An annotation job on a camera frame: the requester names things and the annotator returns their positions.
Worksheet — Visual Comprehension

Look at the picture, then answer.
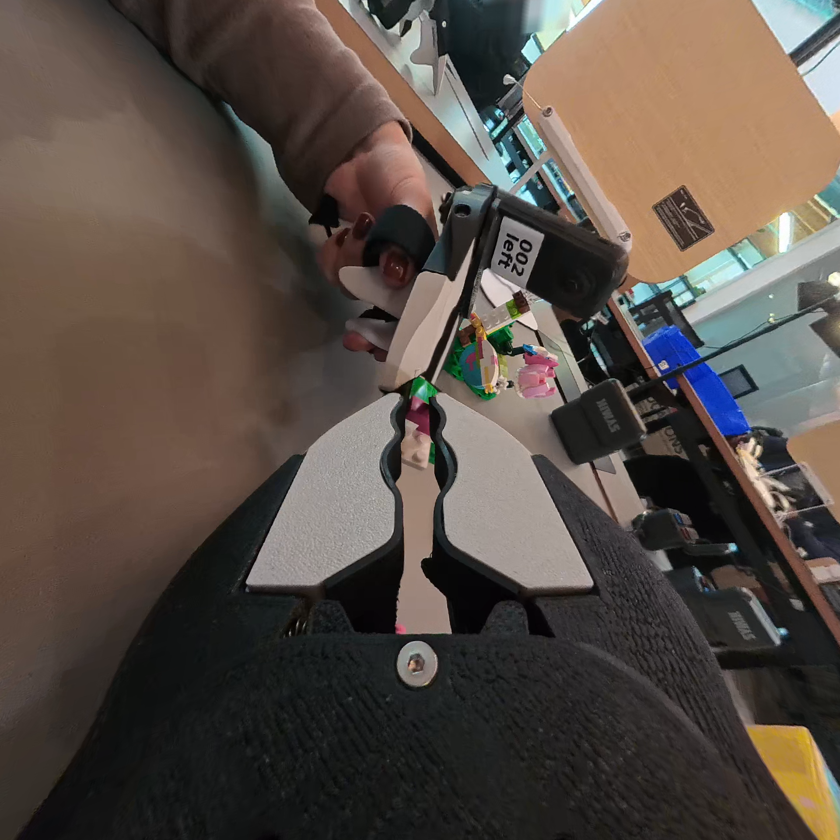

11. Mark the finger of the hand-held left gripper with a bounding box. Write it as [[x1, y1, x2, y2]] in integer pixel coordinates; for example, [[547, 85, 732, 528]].
[[379, 251, 475, 389]]

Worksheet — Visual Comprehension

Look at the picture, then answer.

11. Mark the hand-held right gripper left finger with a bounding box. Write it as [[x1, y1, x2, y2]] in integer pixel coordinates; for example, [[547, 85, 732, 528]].
[[246, 392, 404, 595]]

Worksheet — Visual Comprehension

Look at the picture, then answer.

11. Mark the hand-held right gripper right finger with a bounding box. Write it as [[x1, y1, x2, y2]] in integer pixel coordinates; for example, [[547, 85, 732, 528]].
[[433, 397, 595, 597]]

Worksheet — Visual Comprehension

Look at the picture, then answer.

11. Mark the lego flower model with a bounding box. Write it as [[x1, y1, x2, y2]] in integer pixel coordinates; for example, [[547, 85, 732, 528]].
[[443, 289, 562, 401]]

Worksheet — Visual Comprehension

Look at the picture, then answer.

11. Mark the multicolour lego wing assembly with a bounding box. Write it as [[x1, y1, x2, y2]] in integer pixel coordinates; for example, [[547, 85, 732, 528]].
[[402, 375, 439, 470]]

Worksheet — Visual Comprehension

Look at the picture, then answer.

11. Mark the person's left forearm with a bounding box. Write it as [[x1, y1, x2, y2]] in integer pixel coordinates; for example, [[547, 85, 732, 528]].
[[108, 0, 414, 211]]

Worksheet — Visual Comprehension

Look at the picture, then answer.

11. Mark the yellow lego box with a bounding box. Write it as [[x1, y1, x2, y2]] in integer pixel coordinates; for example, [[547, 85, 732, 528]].
[[745, 725, 840, 840]]

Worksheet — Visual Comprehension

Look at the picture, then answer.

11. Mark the person's left hand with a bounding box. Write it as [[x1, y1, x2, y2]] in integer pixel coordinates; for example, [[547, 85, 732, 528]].
[[315, 121, 441, 273]]

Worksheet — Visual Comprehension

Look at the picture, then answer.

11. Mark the neighbouring table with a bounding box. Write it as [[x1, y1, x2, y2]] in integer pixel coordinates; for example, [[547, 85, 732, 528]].
[[315, 0, 526, 198]]

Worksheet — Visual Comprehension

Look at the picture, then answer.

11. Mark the wooden board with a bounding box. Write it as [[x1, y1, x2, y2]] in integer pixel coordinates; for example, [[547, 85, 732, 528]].
[[521, 0, 840, 284]]

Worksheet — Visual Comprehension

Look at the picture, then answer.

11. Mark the blue plastic bin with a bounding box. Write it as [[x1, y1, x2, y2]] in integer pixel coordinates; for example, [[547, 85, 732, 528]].
[[643, 325, 752, 437]]

